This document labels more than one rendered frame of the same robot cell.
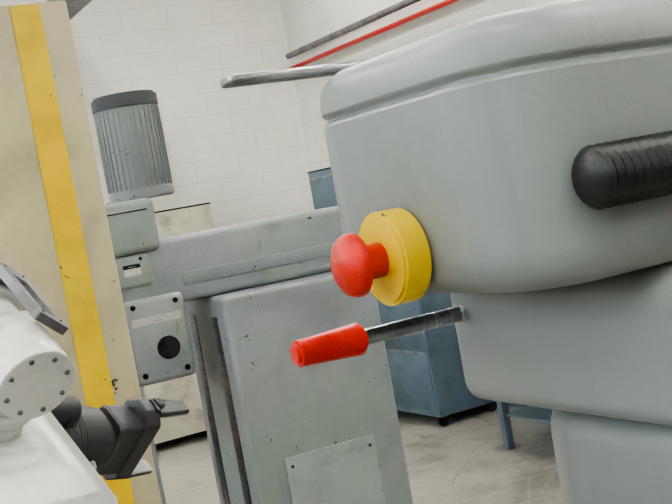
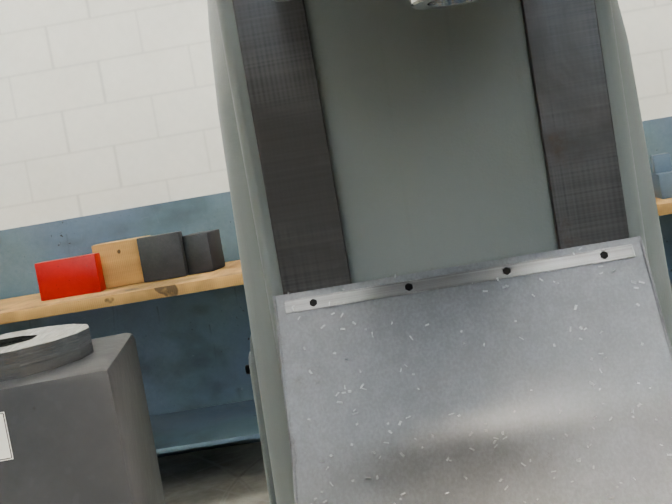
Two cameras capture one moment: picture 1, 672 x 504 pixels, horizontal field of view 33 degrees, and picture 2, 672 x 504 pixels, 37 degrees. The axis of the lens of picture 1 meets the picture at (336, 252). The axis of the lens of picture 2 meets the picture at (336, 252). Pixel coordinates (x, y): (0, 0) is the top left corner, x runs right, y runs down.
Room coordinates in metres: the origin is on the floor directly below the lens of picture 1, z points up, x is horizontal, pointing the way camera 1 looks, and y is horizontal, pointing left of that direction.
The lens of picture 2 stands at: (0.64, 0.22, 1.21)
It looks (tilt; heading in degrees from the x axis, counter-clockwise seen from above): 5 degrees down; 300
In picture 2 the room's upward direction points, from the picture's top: 10 degrees counter-clockwise
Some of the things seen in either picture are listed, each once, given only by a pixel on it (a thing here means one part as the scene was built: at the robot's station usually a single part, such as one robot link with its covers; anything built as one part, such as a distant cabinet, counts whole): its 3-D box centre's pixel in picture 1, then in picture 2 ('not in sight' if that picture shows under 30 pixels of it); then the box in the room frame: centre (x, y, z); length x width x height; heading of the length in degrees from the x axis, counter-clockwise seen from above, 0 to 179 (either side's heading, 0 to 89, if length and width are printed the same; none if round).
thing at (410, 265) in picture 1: (393, 256); not in sight; (0.71, -0.04, 1.76); 0.06 x 0.02 x 0.06; 27
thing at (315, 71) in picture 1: (373, 64); not in sight; (0.84, -0.05, 1.89); 0.24 x 0.04 x 0.01; 120
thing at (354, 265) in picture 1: (361, 263); not in sight; (0.70, -0.01, 1.76); 0.04 x 0.03 x 0.04; 27
